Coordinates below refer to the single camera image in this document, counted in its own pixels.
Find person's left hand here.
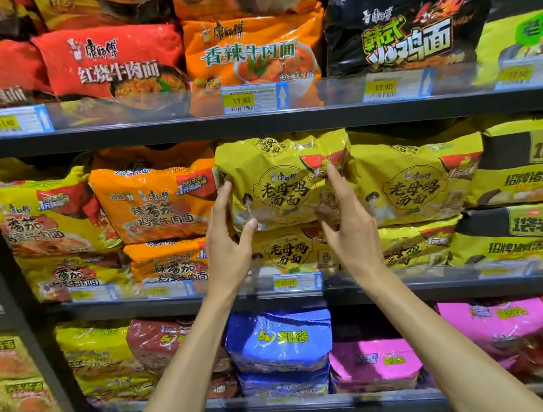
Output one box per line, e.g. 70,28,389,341
191,177,269,308

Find person's right forearm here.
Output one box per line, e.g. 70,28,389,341
361,244,543,412

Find person's right hand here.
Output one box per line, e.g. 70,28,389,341
313,155,390,292

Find black metal store shelving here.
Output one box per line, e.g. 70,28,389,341
0,43,543,412

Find noodle packets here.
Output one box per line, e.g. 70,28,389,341
0,0,543,412

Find yellow chicken noodle multipack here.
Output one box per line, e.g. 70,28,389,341
212,125,360,237

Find person's left forearm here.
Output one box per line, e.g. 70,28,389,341
88,290,252,412

